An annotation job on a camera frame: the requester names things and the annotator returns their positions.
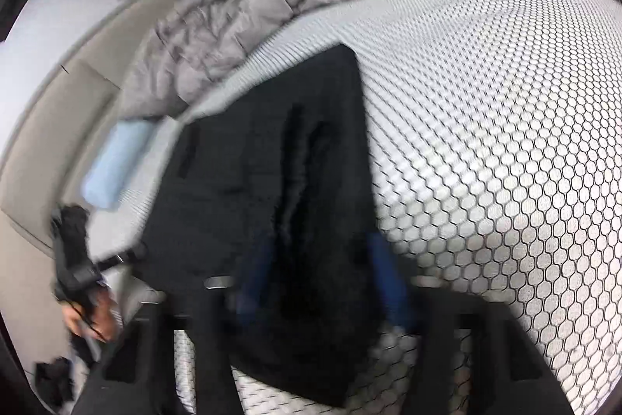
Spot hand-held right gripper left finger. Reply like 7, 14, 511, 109
73, 235, 278, 415

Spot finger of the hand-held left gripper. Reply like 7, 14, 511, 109
94, 244, 147, 272

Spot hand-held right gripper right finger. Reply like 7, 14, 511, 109
364, 230, 559, 415

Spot black pants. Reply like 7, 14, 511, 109
131, 43, 423, 406

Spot person's left hand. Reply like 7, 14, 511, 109
64, 287, 118, 344

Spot light blue pillow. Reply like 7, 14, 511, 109
80, 121, 157, 209

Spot beige padded headboard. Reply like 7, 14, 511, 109
0, 0, 188, 263

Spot dark cloth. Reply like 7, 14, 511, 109
34, 357, 75, 412

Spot bed with white patterned sheet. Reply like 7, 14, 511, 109
92, 0, 622, 415

